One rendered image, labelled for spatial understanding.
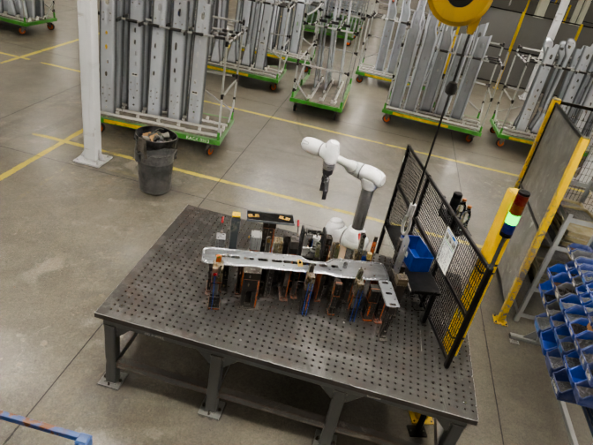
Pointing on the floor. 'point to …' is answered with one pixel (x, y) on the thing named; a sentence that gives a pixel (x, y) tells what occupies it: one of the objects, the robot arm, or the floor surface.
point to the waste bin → (155, 158)
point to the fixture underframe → (113, 347)
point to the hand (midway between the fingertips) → (322, 193)
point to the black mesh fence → (434, 257)
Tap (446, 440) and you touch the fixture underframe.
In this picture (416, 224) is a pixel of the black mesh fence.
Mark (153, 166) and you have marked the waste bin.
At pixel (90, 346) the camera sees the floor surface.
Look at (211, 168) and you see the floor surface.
